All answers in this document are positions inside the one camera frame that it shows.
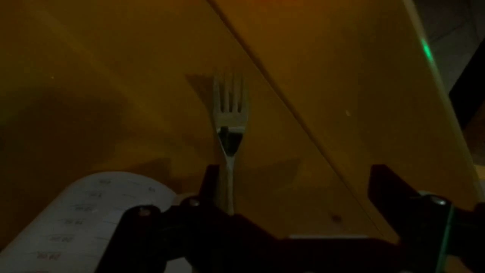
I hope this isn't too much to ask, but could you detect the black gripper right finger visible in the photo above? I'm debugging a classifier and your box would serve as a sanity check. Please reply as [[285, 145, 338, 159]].
[[367, 164, 485, 273]]

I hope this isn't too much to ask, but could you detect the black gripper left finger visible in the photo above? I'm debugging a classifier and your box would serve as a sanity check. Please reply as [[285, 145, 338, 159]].
[[108, 162, 264, 273]]

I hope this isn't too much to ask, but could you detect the silver metal fork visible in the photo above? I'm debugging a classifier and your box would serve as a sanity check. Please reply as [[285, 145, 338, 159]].
[[211, 73, 252, 217]]

